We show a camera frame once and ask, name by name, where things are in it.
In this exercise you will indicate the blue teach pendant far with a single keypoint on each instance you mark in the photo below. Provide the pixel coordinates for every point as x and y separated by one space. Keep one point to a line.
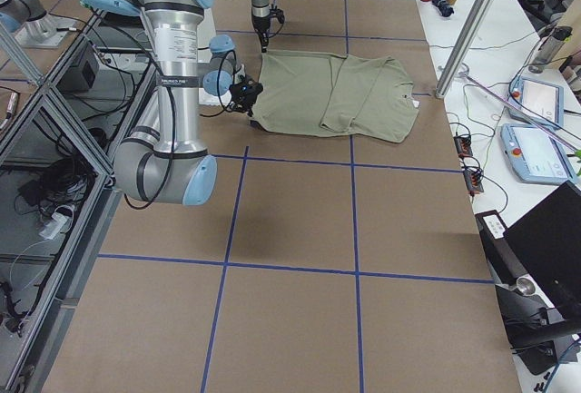
544 99

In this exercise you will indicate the blue teach pendant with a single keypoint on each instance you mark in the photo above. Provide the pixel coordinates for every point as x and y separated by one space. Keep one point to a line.
544 99
535 157

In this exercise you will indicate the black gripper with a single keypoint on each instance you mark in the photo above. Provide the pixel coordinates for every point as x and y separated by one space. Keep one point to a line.
260 25
238 92

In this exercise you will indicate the green long-sleeve shirt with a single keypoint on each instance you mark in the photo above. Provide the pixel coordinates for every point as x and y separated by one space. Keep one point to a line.
329 95

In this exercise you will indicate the long reacher grabber tool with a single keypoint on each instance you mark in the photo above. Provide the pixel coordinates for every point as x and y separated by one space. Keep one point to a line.
526 113

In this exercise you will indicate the aluminium frame post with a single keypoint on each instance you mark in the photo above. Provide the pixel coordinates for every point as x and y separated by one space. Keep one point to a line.
460 49

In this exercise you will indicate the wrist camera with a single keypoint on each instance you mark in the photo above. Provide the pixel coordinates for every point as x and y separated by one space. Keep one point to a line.
278 14

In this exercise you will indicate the blue teach pendant near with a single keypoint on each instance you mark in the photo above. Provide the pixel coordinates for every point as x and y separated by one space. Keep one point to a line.
535 157

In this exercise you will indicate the black laptop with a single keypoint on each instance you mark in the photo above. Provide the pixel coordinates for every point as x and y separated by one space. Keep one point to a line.
543 244

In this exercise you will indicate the folded dark blue umbrella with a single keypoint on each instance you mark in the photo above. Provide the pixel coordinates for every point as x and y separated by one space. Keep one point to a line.
444 8

